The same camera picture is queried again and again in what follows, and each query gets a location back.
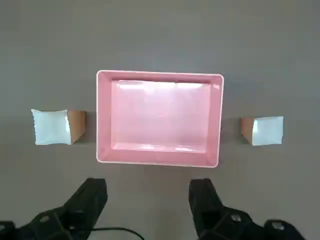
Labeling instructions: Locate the pink plastic tray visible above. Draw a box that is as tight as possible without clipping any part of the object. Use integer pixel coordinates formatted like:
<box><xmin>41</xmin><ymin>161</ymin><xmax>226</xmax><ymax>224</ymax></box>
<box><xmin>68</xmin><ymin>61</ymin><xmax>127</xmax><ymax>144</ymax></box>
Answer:
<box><xmin>95</xmin><ymin>69</ymin><xmax>225</xmax><ymax>169</ymax></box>

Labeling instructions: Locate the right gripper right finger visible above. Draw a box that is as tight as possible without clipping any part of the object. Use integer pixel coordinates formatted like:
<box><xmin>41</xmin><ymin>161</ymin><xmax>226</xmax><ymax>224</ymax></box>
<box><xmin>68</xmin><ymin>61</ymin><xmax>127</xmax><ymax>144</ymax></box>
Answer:
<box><xmin>188</xmin><ymin>177</ymin><xmax>305</xmax><ymax>240</ymax></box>

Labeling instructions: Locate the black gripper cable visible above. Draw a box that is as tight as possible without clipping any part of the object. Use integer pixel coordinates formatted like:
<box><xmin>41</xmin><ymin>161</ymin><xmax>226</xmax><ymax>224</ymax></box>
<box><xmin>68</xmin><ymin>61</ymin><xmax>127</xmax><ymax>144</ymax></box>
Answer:
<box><xmin>91</xmin><ymin>226</ymin><xmax>145</xmax><ymax>240</ymax></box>

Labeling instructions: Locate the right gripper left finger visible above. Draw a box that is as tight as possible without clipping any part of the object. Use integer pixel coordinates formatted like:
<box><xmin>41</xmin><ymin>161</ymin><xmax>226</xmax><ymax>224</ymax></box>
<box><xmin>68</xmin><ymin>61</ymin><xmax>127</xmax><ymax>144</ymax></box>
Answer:
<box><xmin>0</xmin><ymin>177</ymin><xmax>109</xmax><ymax>240</ymax></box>

